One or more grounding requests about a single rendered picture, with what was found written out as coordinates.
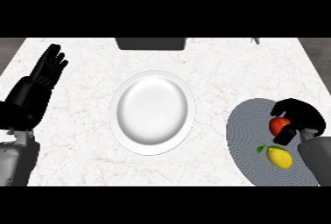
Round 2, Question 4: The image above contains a white oval plate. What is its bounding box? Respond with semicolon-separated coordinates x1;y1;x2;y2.
107;69;197;156

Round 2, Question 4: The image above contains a yellow lemon with leaf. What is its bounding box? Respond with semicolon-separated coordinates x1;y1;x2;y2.
254;143;295;170

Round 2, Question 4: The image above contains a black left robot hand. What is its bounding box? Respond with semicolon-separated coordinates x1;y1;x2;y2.
0;43;69;132

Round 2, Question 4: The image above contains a dark grey appliance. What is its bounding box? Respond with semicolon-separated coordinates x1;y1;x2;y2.
113;38;187;52

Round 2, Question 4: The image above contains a grey round placemat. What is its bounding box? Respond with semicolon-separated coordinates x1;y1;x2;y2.
224;97;320;187

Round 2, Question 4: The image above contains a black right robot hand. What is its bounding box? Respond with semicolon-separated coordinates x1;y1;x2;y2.
268;98;326;146

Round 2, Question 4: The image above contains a red tomato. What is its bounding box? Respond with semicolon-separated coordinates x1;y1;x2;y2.
267;116;291;137

